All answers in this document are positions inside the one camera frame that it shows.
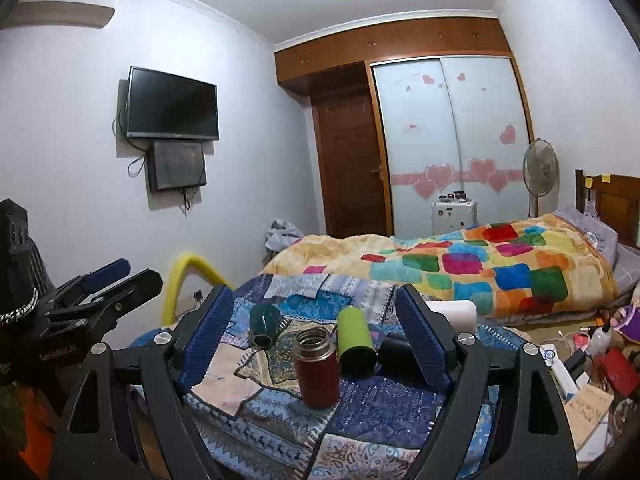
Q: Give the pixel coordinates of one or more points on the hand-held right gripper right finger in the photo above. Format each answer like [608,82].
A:
[421,332]

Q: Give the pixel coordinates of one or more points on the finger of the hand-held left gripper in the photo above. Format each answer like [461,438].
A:
[135,287]
[107,271]

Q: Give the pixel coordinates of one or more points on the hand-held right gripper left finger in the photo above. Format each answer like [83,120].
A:
[209,332]

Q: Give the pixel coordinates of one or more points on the black cup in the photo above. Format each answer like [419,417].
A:
[395,355]

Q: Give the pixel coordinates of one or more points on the white cup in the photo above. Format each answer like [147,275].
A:
[457,316]

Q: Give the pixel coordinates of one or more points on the dark green cup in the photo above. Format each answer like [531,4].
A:
[265,322]

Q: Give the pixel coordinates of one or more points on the lime green cup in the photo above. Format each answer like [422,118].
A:
[356,340]

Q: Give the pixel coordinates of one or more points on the red-brown thermos cup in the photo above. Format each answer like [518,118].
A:
[316,375]

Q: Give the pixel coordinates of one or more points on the yellow foam tube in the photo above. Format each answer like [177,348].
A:
[172,285]

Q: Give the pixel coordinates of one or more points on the colourful checked blanket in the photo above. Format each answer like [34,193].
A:
[475,260]

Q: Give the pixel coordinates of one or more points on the blue patchwork cloth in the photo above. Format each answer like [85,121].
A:
[280,410]

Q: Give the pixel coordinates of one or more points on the white cabinet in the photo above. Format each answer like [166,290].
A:
[454,216]

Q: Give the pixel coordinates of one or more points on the grey clothes pile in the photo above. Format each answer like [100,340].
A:
[282,235]

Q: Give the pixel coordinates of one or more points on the white power strip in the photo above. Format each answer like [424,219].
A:
[562,372]

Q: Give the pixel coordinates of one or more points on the white squeeze bottle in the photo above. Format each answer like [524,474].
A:
[600,342]

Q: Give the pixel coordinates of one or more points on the brown wooden door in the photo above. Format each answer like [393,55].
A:
[350,160]

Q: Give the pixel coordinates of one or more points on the beige notebook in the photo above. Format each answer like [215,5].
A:
[590,415]

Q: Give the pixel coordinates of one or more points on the red box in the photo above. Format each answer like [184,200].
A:
[619,370]

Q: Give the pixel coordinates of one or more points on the grey pillow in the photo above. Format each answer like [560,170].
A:
[597,235]

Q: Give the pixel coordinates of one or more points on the standing fan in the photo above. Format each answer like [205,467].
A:
[541,165]

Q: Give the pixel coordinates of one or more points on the wooden wardrobe with sliding doors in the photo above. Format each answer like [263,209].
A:
[450,125]

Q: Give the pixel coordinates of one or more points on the wooden bed headboard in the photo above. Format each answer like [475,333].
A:
[617,205]

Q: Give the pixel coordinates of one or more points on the small black wall monitor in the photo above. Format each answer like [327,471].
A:
[176,165]

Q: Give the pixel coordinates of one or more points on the black wall television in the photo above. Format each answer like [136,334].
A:
[172,105]

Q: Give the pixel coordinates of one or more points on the wall air conditioner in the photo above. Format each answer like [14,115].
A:
[55,15]

